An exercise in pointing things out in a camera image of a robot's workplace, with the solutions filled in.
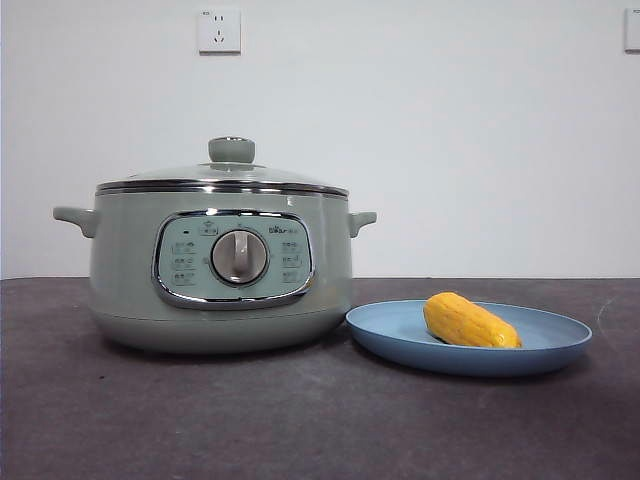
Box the glass lid with green knob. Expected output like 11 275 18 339
95 136 349 197

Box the yellow corn cob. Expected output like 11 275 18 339
423 292 524 350

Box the blue round plate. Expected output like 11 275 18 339
344 298 594 377

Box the pale green electric steamer pot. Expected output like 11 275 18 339
52 192 378 356

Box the white wall socket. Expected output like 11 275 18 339
198 8 243 56

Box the white wall switch plate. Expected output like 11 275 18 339
623 7 640 54

